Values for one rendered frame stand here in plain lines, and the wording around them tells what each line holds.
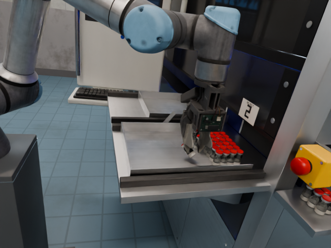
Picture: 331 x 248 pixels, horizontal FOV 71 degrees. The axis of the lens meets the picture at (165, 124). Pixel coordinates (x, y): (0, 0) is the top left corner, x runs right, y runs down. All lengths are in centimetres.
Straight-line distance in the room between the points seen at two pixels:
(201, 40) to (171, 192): 35
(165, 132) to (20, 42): 51
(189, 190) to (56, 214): 128
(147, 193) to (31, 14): 56
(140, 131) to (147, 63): 70
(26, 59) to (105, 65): 69
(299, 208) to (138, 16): 56
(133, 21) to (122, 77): 105
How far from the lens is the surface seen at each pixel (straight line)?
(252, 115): 75
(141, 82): 146
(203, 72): 53
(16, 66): 84
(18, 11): 78
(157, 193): 57
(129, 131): 80
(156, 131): 82
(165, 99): 115
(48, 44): 458
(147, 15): 40
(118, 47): 142
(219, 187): 63
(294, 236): 94
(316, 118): 65
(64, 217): 174
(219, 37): 52
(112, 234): 161
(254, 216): 79
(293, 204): 68
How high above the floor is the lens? 125
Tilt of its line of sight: 25 degrees down
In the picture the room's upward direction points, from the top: 9 degrees clockwise
